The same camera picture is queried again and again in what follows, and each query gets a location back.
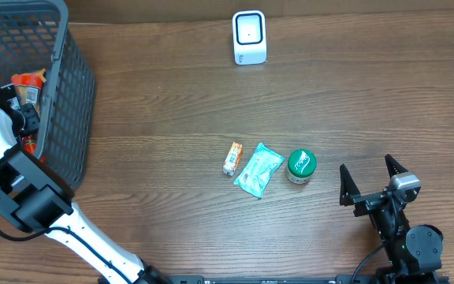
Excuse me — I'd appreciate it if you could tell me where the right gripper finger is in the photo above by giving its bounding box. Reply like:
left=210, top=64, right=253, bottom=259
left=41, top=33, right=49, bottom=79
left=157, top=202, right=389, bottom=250
left=340, top=164, right=361, bottom=206
left=385, top=154, right=407, bottom=178

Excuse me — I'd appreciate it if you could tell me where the red snack packet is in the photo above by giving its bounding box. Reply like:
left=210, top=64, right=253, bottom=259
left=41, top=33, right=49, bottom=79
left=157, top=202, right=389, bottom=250
left=11, top=69, right=46, bottom=154

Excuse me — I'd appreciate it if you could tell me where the green lidded jar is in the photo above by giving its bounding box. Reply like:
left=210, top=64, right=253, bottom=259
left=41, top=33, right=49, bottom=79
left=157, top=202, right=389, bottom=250
left=285, top=149, right=318, bottom=184

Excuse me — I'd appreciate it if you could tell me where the teal wet wipes pack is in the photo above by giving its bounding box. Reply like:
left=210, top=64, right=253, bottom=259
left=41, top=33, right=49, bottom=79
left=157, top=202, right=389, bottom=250
left=233, top=143, right=284, bottom=199

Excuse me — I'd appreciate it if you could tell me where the orange tissue pack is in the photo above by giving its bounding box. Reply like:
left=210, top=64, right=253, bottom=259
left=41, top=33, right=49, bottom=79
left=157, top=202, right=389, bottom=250
left=222, top=142, right=243, bottom=176

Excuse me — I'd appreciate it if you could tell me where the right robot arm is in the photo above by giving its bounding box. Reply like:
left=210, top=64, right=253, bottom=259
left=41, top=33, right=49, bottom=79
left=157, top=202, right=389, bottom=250
left=340, top=155, right=449, bottom=284

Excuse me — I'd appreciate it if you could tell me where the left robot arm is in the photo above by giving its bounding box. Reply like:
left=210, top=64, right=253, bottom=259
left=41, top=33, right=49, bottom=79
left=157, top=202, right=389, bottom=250
left=0, top=99, right=169, bottom=283

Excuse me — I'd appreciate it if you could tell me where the white barcode scanner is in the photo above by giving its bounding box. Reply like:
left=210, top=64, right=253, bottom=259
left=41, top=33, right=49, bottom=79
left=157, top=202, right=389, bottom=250
left=232, top=10, right=267, bottom=65

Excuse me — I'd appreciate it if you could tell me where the grey plastic mesh basket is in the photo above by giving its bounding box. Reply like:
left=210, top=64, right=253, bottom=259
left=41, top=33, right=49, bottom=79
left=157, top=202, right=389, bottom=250
left=0, top=1, right=96, bottom=189

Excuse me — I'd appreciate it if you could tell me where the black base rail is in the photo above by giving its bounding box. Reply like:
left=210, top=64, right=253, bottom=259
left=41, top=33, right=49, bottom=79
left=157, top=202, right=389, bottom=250
left=163, top=274, right=451, bottom=284

